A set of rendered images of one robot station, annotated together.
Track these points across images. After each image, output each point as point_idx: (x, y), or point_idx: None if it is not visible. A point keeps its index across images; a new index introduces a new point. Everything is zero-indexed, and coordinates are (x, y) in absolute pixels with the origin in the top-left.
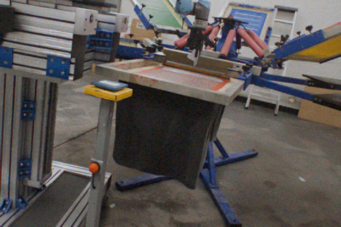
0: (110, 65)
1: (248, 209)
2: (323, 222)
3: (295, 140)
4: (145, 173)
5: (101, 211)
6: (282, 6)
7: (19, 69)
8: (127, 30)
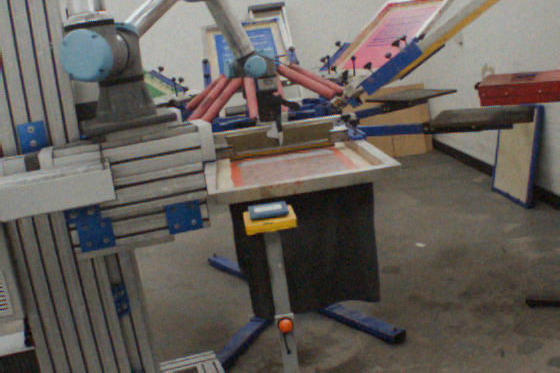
0: (214, 187)
1: (393, 311)
2: (479, 280)
3: None
4: (226, 336)
5: None
6: (260, 6)
7: (128, 241)
8: None
